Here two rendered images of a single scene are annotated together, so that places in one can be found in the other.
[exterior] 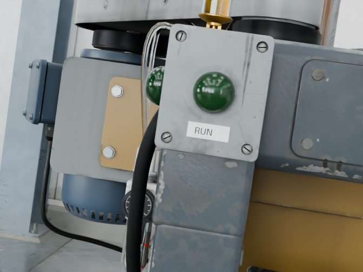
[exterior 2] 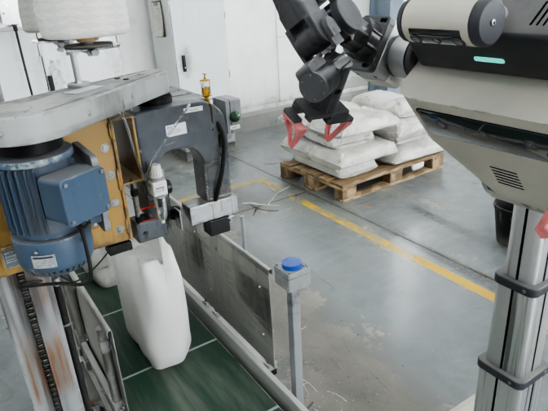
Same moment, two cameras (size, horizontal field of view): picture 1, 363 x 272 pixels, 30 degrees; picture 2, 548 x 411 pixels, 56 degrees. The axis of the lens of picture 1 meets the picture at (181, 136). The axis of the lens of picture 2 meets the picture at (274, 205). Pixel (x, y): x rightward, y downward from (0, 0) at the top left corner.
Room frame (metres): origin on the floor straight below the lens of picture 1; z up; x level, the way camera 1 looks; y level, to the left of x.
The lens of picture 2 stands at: (1.26, 1.15, 1.61)
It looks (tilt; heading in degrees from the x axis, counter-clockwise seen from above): 23 degrees down; 233
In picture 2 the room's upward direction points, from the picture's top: 3 degrees counter-clockwise
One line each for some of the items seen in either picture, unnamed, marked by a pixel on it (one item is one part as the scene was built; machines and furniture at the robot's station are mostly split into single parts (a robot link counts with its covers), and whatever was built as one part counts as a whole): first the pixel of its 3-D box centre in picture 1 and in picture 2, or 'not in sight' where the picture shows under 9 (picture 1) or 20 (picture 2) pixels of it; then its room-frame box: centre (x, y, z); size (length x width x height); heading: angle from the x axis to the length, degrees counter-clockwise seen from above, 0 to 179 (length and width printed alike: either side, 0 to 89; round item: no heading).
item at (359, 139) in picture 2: not in sight; (333, 131); (-1.69, -1.85, 0.44); 0.66 x 0.42 x 0.14; 79
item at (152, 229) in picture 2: not in sight; (148, 226); (0.77, -0.03, 1.04); 0.08 x 0.06 x 0.05; 175
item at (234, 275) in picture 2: not in sight; (205, 262); (0.33, -0.57, 0.54); 1.05 x 0.02 x 0.41; 85
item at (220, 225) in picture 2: not in sight; (221, 222); (0.56, -0.02, 0.98); 0.09 x 0.05 x 0.05; 175
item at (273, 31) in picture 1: (275, 40); (153, 99); (0.68, -0.08, 1.35); 0.09 x 0.09 x 0.03
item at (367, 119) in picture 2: not in sight; (354, 121); (-1.72, -1.64, 0.56); 0.66 x 0.42 x 0.15; 175
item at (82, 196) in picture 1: (119, 137); (46, 209); (1.03, 0.09, 1.21); 0.15 x 0.15 x 0.25
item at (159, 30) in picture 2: not in sight; (157, 19); (-1.09, -3.54, 1.34); 0.24 x 0.04 x 0.32; 85
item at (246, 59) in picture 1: (215, 93); (227, 114); (0.50, -0.02, 1.28); 0.08 x 0.05 x 0.09; 85
